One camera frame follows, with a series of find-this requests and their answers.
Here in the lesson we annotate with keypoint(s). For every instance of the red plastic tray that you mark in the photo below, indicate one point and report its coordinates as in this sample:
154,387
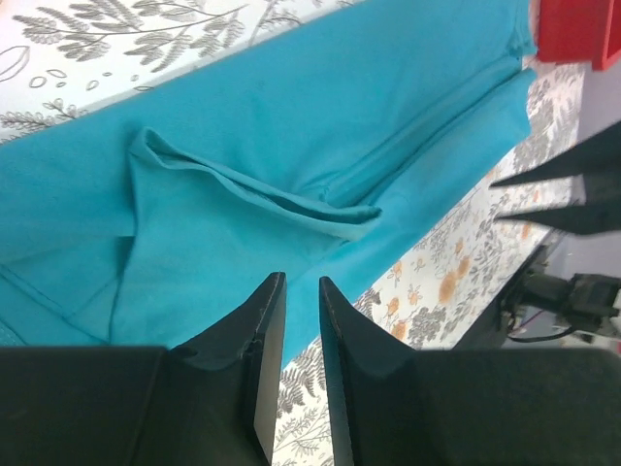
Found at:
575,31

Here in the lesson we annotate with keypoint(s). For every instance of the floral patterned table mat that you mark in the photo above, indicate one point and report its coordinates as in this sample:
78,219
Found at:
61,60

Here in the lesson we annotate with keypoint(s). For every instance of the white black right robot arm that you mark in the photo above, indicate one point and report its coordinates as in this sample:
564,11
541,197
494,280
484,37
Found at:
586,301

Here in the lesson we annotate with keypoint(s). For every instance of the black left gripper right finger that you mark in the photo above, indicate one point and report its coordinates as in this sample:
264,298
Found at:
390,404

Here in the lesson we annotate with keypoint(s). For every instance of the teal t shirt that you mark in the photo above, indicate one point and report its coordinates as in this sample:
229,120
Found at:
329,150

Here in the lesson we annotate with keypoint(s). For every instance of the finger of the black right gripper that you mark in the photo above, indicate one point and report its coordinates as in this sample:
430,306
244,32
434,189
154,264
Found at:
598,214
599,153

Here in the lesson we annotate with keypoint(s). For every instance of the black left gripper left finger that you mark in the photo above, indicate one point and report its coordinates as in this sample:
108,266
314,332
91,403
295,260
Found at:
209,401

